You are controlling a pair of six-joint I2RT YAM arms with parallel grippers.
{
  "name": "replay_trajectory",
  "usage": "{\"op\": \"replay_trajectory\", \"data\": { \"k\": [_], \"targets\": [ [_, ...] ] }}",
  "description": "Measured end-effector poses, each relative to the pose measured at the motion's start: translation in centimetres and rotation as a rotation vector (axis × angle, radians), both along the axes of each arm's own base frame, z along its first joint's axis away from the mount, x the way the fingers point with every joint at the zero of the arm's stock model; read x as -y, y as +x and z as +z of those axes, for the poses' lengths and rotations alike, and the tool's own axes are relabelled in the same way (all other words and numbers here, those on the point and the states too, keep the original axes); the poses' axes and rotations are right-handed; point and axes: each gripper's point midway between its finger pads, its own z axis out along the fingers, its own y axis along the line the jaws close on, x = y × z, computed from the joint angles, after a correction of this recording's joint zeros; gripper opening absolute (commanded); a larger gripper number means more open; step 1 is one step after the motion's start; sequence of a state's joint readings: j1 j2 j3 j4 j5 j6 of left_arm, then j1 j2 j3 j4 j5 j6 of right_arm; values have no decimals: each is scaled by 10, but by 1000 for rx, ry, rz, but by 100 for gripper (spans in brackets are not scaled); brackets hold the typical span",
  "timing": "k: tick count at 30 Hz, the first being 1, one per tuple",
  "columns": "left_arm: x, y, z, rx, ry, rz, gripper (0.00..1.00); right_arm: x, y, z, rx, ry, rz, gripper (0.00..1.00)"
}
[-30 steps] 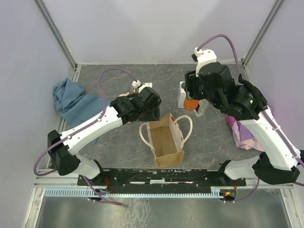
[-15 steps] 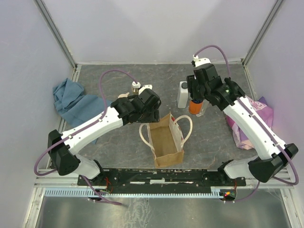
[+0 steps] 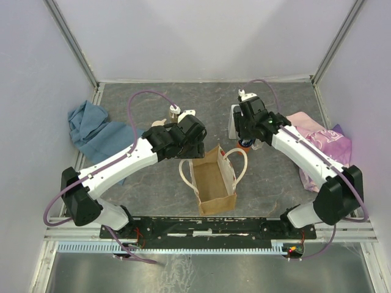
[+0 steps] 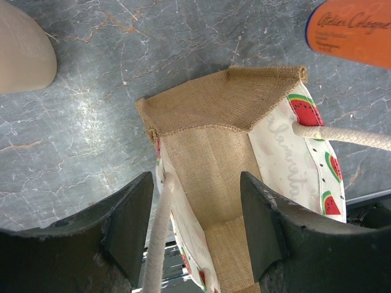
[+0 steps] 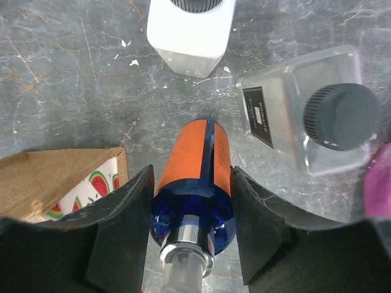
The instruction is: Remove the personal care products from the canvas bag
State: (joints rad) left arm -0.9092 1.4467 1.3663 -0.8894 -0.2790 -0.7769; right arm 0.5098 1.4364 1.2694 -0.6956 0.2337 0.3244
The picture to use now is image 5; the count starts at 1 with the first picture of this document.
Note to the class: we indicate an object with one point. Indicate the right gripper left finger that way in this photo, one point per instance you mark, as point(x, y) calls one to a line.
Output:
point(99, 248)

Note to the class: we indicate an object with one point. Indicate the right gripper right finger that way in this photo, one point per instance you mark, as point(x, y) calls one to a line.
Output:
point(283, 248)

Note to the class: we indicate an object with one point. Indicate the pink cloth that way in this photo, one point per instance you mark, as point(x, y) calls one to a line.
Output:
point(377, 184)

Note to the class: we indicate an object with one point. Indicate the clear square bottle black cap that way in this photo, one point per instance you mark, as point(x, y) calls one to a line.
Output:
point(313, 111)

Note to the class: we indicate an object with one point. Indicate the white bottle grey cap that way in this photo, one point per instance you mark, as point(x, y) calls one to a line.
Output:
point(190, 36)

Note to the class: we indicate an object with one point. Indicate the burlap watermelon canvas bag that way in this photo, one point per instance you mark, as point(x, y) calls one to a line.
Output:
point(46, 185)

